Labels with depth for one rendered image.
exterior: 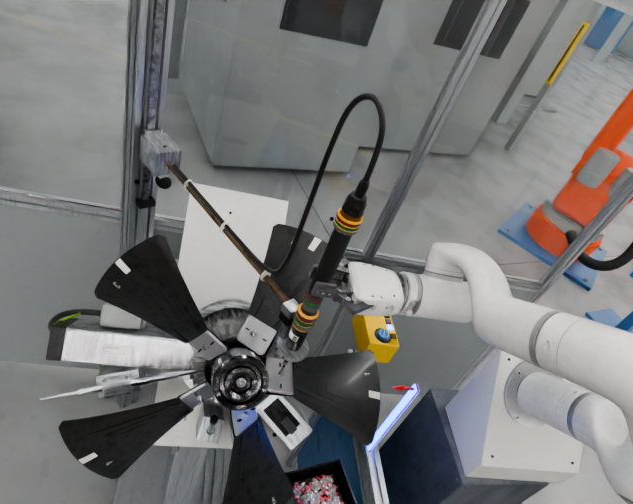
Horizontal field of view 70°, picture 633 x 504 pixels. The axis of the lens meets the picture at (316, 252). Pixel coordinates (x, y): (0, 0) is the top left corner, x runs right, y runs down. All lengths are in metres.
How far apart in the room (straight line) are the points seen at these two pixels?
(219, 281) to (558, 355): 0.83
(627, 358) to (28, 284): 1.87
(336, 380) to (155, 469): 1.20
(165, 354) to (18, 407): 1.33
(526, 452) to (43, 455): 1.80
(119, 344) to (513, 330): 0.83
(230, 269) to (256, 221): 0.15
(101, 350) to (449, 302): 0.77
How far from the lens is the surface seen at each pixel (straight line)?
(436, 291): 0.89
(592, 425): 1.22
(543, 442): 1.51
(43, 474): 2.25
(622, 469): 1.15
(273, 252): 1.07
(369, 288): 0.83
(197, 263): 1.22
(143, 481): 2.14
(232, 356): 0.98
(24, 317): 2.19
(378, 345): 1.39
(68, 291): 2.01
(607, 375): 0.67
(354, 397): 1.12
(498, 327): 0.77
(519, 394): 1.39
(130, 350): 1.15
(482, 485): 1.51
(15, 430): 2.35
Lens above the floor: 2.05
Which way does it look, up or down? 38 degrees down
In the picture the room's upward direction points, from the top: 22 degrees clockwise
